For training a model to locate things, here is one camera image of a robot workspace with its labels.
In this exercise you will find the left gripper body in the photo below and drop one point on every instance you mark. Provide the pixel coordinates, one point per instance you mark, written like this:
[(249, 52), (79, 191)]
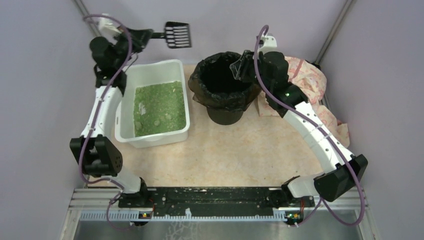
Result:
[(141, 35)]

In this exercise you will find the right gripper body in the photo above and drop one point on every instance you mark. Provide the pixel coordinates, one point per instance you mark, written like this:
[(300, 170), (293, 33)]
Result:
[(251, 62)]

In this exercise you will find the black litter scoop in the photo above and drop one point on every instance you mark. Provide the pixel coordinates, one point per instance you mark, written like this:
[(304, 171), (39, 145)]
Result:
[(177, 35)]

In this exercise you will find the black trash bin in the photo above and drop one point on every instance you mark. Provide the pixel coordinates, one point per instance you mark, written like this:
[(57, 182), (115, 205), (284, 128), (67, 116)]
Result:
[(223, 116)]

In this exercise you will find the white plastic litter box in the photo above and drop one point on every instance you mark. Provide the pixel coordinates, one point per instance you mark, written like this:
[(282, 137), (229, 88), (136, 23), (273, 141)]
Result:
[(152, 91)]

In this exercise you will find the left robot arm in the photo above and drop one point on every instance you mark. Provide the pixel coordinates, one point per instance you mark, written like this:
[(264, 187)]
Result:
[(97, 157)]

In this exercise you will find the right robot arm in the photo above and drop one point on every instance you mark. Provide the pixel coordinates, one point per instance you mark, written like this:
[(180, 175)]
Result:
[(341, 169)]

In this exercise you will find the black garbage bag liner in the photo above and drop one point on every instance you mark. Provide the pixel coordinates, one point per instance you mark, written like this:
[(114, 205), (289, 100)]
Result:
[(213, 84)]

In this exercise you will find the pink floral cloth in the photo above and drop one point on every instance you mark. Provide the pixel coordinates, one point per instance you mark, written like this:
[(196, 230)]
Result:
[(313, 84)]

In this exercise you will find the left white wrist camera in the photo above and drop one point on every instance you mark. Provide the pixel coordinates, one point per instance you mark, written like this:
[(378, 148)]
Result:
[(106, 26)]

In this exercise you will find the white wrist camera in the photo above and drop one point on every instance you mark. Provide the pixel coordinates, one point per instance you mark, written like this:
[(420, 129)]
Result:
[(106, 26), (268, 43)]

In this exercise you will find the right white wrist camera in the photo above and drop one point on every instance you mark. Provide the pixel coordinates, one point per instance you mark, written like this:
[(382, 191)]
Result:
[(268, 43)]

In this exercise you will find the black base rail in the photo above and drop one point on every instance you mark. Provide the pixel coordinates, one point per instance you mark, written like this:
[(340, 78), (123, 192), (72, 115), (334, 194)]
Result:
[(191, 204)]

